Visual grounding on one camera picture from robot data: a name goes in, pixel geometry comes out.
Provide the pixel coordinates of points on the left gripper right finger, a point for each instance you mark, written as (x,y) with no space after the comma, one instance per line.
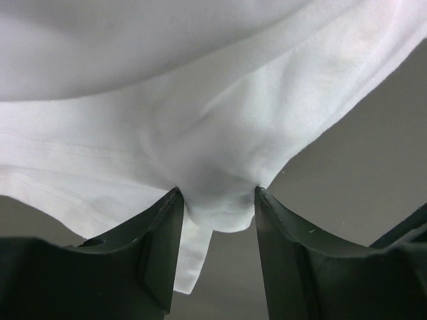
(310,273)

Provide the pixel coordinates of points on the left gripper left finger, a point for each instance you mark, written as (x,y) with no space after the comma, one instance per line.
(127,272)

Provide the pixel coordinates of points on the white t-shirt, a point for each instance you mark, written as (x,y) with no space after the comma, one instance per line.
(107,105)

